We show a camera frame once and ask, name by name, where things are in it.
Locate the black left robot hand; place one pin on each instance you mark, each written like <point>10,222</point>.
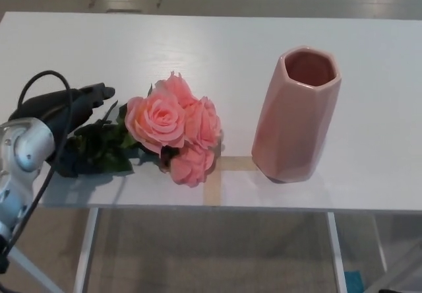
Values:
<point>52,108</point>

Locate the pink artificial rose bouquet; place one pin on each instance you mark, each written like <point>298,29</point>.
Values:
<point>158,121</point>

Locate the pink faceted ceramic vase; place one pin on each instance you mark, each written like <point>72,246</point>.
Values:
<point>291,128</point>

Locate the white table leg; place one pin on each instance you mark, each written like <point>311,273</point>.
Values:
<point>84,256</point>
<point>337,256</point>
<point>381,240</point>

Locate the beige tape strip crosswise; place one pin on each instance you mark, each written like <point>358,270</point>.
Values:
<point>239,163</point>

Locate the teal floor tape patch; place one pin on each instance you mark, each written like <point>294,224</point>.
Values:
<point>354,281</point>

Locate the light blue metal frame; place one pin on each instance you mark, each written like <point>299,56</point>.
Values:
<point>36,273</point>

